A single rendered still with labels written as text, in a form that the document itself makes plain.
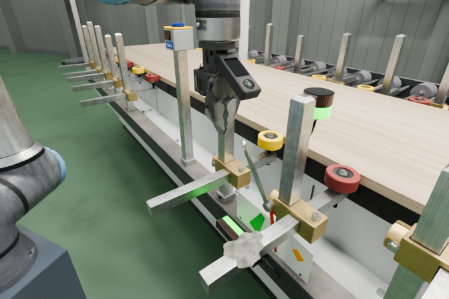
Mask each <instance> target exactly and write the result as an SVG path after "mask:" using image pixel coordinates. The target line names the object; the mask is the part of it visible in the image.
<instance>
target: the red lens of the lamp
mask: <svg viewBox="0 0 449 299"><path fill-rule="evenodd" d="M333 92H334V91H333ZM303 93H304V94H307V95H310V96H311V97H313V98H314V99H316V104H315V106H316V107H329V106H331V105H333V99H334V95H335V92H334V93H333V94H332V95H327V96H320V95H311V94H309V93H306V92H305V89H304V90H303Z"/></svg>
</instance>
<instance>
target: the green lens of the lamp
mask: <svg viewBox="0 0 449 299"><path fill-rule="evenodd" d="M331 109H332V106H331V107H327V108H315V112H314V116H313V119H325V118H328V117H330V115H331Z"/></svg>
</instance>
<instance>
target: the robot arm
mask: <svg viewBox="0 0 449 299"><path fill-rule="evenodd" d="M97 1H99V2H102V3H105V4H108V5H125V4H138V5H143V6H148V5H194V8H195V17H196V38H197V39H198V40H199V42H198V46H199V48H202V62H203V63H201V64H203V66H201V64H200V67H199V68H198V69H193V72H194V91H195V92H197V93H199V95H201V96H206V97H205V105H206V109H205V114H206V116H207V118H209V120H211V122H213V125H214V127H215V129H216V130H217V132H219V133H220V134H221V135H224V134H225V133H226V132H227V130H228V129H229V127H230V125H231V123H232V122H233V119H234V118H235V114H237V111H238V108H239V105H240V102H241V101H243V100H247V99H252V98H256V97H258V96H259V94H260V92H261V88H260V86H259V85H258V83H257V82H256V81H255V80H254V78H253V77H252V76H251V74H250V73H249V72H248V71H247V69H246V68H245V66H244V65H243V64H242V63H241V61H240V60H239V59H238V57H237V56H236V55H235V53H234V52H228V53H227V50H228V49H234V48H235V41H237V40H239V39H240V38H241V17H240V14H241V12H240V10H241V0H97ZM221 99H222V103H219V102H218V101H221ZM66 172H67V170H66V167H65V162H64V161H63V159H62V158H61V156H60V155H59V154H58V153H57V152H55V151H54V150H50V148H48V147H44V146H43V145H42V144H41V143H38V142H36V141H32V139H31V137H30V135H29V133H28V131H27V129H26V127H25V125H24V123H23V120H22V118H21V116H20V114H19V112H18V110H17V108H16V106H15V104H14V102H13V100H12V98H11V96H10V94H9V92H8V90H7V88H6V86H5V84H4V82H3V80H2V78H1V76H0V293H2V292H4V291H6V290H7V289H9V288H10V287H12V286H13V285H14V284H16V283H17V282H18V281H20V279H22V277H24V275H26V273H28V271H30V269H31V268H32V266H33V265H34V263H35V261H36V259H37V247H36V245H35V243H34V242H33V240H31V239H30V238H28V237H27V236H25V235H23V234H22V233H20V232H19V230H18V229H17V226H16V225H15V224H16V222H17V221H19V220H20V219H21V218H22V217H23V216H24V215H25V214H27V213H28V212H29V211H30V210H31V209H33V208H34V207H35V206H36V205H38V203H40V201H42V200H43V199H44V198H45V197H47V196H48V195H49V194H50V193H52V192H53V191H54V190H55V189H56V188H57V187H58V186H59V185H60V183H62V181H64V179H65V176H66Z"/></svg>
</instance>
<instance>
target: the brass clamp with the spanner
mask: <svg viewBox="0 0 449 299"><path fill-rule="evenodd" d="M268 200H271V201H273V203H274V205H275V209H274V210H273V214H274V215H275V216H277V217H278V218H279V219H281V218H283V217H285V216H286V215H288V214H291V215H292V216H294V217H295V218H297V219H298V220H299V221H300V224H299V231H298V232H296V233H297V234H299V235H300V236H301V237H302V238H303V239H304V240H306V241H307V242H308V243H310V244H312V243H314V242H315V241H316V240H318V239H319V238H320V237H322V235H324V234H325V229H326V226H327V221H328V217H327V216H325V215H324V214H322V213H321V212H319V211H318V210H316V209H315V208H314V207H312V206H310V205H309V204H308V203H306V202H305V201H303V200H302V199H301V198H300V199H299V201H298V202H296V203H294V204H293V205H291V206H288V205H287V204H286V203H285V202H283V201H282V200H280V199H279V189H276V190H273V191H272V192H271V193H270V195H269V197H268ZM313 212H318V213H320V214H321V221H320V222H314V221H313V220H312V219H311V215H312V213H313Z"/></svg>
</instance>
